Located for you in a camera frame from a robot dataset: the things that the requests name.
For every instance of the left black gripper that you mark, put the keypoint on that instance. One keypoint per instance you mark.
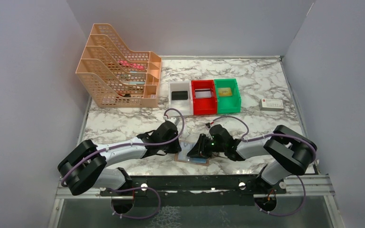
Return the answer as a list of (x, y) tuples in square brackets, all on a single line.
[(176, 149)]

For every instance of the light blue credit card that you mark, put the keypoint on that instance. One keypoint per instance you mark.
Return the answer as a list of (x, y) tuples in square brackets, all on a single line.
[(199, 160)]

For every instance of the black mounting rail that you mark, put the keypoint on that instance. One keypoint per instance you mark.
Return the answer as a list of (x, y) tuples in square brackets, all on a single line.
[(146, 195)]

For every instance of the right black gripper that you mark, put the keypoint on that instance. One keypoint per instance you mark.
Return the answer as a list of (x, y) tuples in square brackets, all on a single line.
[(199, 148)]

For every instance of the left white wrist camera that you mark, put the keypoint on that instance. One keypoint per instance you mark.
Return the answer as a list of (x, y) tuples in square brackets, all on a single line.
[(174, 120)]

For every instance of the green plastic bin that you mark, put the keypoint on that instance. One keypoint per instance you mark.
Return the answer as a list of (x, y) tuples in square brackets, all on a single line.
[(228, 96)]

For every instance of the white box with red label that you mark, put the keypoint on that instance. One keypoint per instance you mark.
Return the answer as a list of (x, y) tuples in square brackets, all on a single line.
[(271, 104)]

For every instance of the white card in red bin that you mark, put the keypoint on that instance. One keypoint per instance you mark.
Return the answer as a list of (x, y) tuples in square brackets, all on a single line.
[(202, 93)]

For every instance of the gold card in green bin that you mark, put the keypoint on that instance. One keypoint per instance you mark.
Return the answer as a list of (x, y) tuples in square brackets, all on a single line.
[(224, 92)]

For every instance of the pink items in organizer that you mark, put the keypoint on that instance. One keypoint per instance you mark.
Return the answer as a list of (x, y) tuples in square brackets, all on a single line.
[(130, 66)]

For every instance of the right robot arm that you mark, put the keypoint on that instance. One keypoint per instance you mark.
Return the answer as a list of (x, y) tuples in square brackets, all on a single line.
[(291, 151)]

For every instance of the red plastic bin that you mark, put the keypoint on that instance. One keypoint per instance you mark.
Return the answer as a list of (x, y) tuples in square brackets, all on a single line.
[(205, 106)]

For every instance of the white VIP card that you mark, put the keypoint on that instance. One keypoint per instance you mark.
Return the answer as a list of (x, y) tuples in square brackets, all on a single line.
[(183, 154)]

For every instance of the aluminium frame rail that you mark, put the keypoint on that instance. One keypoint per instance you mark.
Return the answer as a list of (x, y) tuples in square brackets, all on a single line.
[(311, 185)]

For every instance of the black credit card from holder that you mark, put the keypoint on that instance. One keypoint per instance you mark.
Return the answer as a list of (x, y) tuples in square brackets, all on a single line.
[(179, 95)]

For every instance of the peach plastic file organizer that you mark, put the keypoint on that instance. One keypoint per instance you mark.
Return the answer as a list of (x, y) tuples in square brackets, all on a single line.
[(105, 79)]

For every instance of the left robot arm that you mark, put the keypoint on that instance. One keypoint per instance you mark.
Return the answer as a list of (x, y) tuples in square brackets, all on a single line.
[(84, 167)]

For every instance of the white plastic bin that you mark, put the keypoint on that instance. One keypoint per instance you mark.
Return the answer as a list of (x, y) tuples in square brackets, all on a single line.
[(184, 106)]

